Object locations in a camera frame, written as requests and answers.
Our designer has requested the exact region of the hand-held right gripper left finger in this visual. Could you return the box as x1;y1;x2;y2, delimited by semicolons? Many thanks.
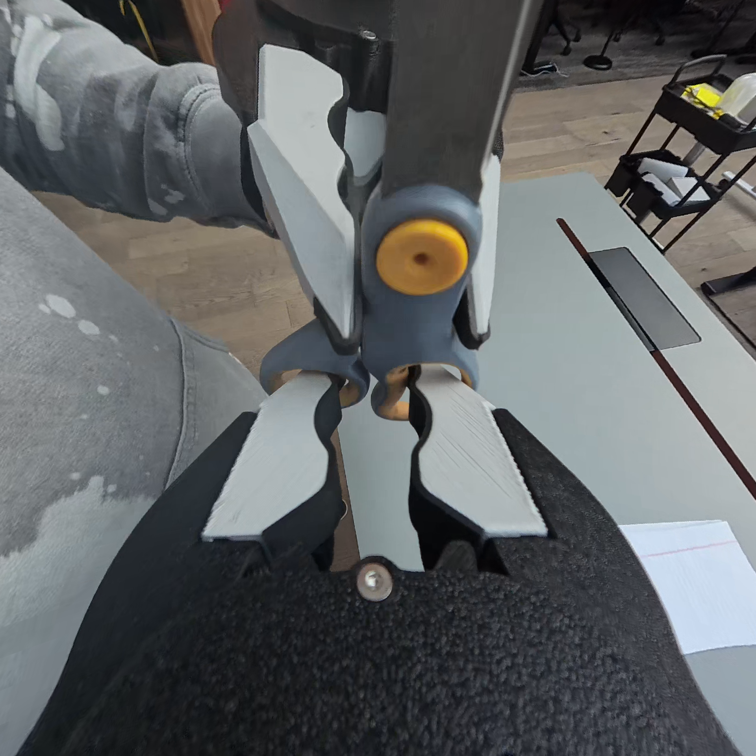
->
201;372;349;568

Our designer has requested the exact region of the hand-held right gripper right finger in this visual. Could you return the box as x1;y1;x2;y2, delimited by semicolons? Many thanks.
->
406;365;550;571

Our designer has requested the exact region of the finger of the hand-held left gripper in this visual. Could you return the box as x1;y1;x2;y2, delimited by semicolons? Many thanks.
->
345;109;504;350
247;44;362;358

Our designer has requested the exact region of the grey scissors orange pivot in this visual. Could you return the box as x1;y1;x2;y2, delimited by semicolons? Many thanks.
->
260;0;545;424

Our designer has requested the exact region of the person's left forearm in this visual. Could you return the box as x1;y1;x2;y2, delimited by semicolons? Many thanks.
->
0;0;278;237

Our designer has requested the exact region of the grey desk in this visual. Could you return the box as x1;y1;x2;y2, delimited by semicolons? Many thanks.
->
339;172;756;730

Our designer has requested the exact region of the wooden pillar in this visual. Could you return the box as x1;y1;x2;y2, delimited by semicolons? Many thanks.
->
180;0;221;66

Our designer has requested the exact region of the person's grey sweatshirt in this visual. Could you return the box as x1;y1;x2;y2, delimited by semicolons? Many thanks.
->
0;168;267;756

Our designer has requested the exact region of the black round-base stand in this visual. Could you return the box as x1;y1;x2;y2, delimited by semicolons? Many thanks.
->
584;0;628;72

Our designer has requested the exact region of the stack of lined paper sheets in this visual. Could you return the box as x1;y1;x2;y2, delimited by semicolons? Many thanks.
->
617;520;756;655

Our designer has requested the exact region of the black utility cart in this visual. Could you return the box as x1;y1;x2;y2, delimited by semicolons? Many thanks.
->
605;54;756;255

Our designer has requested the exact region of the yellow packet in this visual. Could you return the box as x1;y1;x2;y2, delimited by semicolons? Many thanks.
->
682;83;724;119

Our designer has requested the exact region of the translucent plastic bag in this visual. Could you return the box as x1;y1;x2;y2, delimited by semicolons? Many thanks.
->
717;76;756;128

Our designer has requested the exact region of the dark desk cable cover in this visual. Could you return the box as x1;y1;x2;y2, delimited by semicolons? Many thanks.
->
589;247;702;352

